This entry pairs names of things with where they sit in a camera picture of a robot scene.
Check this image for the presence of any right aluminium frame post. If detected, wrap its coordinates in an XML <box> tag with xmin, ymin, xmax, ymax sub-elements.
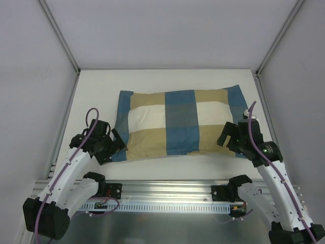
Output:
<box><xmin>255</xmin><ymin>0</ymin><xmax>306</xmax><ymax>77</ymax></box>

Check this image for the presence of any blue tan white checked pillowcase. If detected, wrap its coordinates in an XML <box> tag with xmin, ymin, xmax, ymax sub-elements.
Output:
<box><xmin>112</xmin><ymin>85</ymin><xmax>247</xmax><ymax>162</ymax></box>

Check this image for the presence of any left aluminium frame post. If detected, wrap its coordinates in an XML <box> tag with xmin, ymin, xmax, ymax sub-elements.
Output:
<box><xmin>37</xmin><ymin>0</ymin><xmax>81</xmax><ymax>75</ymax></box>

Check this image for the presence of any aluminium mounting rail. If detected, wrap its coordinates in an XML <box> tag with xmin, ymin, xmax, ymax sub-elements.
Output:
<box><xmin>30</xmin><ymin>179</ymin><xmax>303</xmax><ymax>207</ymax></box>

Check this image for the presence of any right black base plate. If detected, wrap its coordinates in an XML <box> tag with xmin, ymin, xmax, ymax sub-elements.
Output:
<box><xmin>211</xmin><ymin>185</ymin><xmax>242</xmax><ymax>203</ymax></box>

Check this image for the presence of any aluminium frame post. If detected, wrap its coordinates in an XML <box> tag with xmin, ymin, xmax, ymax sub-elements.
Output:
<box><xmin>37</xmin><ymin>0</ymin><xmax>81</xmax><ymax>75</ymax></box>
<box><xmin>255</xmin><ymin>0</ymin><xmax>306</xmax><ymax>77</ymax></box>

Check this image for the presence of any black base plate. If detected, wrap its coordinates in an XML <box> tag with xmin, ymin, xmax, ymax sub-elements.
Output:
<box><xmin>211</xmin><ymin>185</ymin><xmax>242</xmax><ymax>203</ymax></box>
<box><xmin>96</xmin><ymin>183</ymin><xmax>122</xmax><ymax>200</ymax></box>

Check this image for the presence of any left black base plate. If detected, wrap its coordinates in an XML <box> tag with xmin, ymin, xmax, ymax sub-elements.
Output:
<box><xmin>96</xmin><ymin>183</ymin><xmax>122</xmax><ymax>200</ymax></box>

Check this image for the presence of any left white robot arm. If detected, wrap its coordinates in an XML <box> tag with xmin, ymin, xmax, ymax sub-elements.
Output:
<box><xmin>22</xmin><ymin>119</ymin><xmax>125</xmax><ymax>240</ymax></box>

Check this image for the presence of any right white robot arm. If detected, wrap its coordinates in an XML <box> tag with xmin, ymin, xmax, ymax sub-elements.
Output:
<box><xmin>211</xmin><ymin>118</ymin><xmax>324</xmax><ymax>243</ymax></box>

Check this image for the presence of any slotted white cable duct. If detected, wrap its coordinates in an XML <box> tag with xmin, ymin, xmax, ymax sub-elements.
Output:
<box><xmin>78</xmin><ymin>201</ymin><xmax>231</xmax><ymax>215</ymax></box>

